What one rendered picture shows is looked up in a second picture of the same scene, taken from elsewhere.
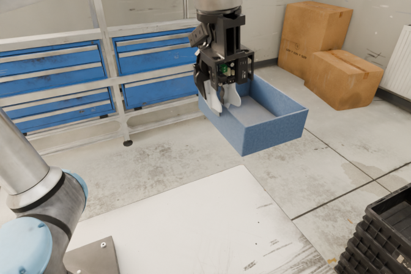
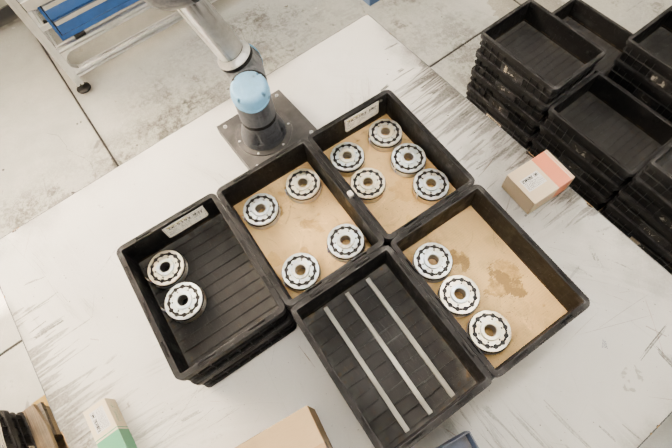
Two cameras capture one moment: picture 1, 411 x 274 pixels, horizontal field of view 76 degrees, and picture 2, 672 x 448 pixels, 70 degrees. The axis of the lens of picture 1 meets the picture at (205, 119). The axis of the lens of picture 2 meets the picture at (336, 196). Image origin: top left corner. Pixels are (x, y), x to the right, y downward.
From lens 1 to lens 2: 1.02 m
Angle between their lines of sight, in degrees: 29
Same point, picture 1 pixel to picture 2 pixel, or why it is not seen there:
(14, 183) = (230, 52)
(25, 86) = not seen: outside the picture
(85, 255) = not seen: hidden behind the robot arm
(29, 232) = (254, 77)
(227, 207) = (361, 53)
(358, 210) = not seen: hidden behind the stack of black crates
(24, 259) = (261, 88)
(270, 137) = not seen: outside the picture
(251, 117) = not seen: outside the picture
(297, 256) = (418, 75)
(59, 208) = (256, 66)
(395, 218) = (511, 38)
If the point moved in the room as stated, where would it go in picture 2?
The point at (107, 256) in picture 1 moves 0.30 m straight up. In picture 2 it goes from (283, 101) to (266, 37)
